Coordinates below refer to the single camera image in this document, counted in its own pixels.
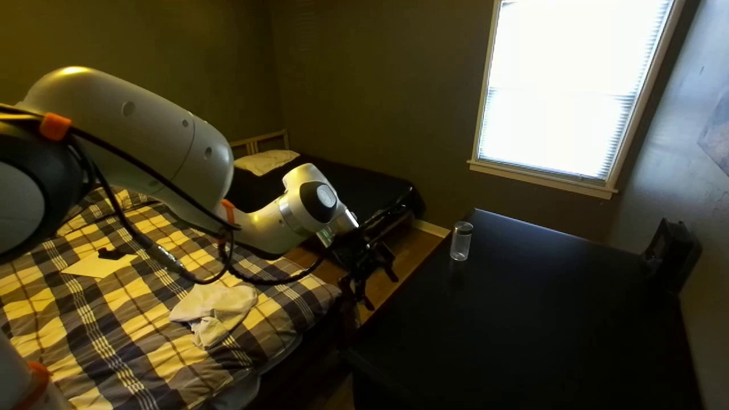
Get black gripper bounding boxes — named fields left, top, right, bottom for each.
left=330, top=223, right=400, bottom=311

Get bed with black blanket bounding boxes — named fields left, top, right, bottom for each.
left=226, top=156, right=428, bottom=240

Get clear drinking glass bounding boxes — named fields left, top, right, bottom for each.
left=449, top=218, right=476, bottom=265

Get white crumpled cloth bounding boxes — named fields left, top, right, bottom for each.
left=165, top=280, right=260, bottom=352

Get black dresser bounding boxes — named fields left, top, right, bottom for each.
left=343, top=207, right=703, bottom=410

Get white pillow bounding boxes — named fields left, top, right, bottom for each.
left=231, top=148, right=302, bottom=177

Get light wooden headboard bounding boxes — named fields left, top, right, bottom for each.
left=227, top=128, right=291, bottom=157

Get small black object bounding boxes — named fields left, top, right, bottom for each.
left=95, top=243, right=129, bottom=262

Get plaid bedspread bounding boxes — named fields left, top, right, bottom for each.
left=0, top=184, right=343, bottom=410

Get bright white-framed window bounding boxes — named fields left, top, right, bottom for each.
left=466, top=0, right=690, bottom=200

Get black upright device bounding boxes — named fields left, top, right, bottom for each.
left=639, top=218, right=703, bottom=299

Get white cylinder with orange band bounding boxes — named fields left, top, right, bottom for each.
left=0, top=332, right=55, bottom=410

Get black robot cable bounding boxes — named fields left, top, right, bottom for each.
left=66, top=128, right=343, bottom=287

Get orange cable strap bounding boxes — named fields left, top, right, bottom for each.
left=38, top=111, right=74, bottom=144

